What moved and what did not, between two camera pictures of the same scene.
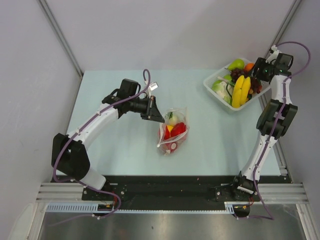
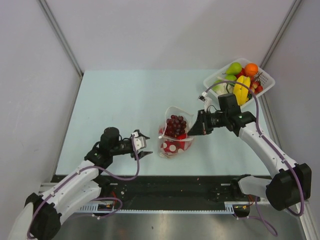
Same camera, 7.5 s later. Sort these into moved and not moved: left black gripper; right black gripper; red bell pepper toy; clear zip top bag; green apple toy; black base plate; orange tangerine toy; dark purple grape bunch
Moved: dark purple grape bunch; red bell pepper toy; left black gripper; right black gripper; clear zip top bag
Not moved: orange tangerine toy; green apple toy; black base plate
